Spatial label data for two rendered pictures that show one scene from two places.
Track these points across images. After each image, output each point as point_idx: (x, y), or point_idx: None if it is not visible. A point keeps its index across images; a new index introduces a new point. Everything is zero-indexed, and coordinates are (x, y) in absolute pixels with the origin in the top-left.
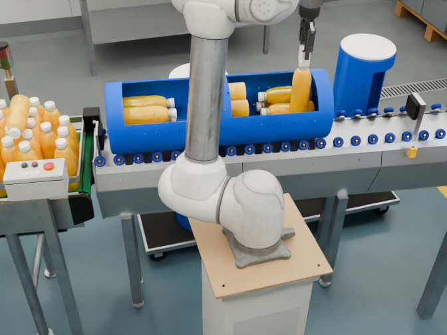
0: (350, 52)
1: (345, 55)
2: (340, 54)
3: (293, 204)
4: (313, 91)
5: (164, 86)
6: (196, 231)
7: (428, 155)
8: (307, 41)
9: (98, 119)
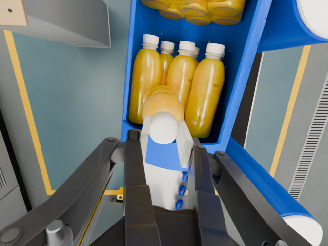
0: (286, 219)
1: (287, 212)
2: (296, 208)
3: (3, 22)
4: (208, 142)
5: None
6: None
7: None
8: (81, 166)
9: None
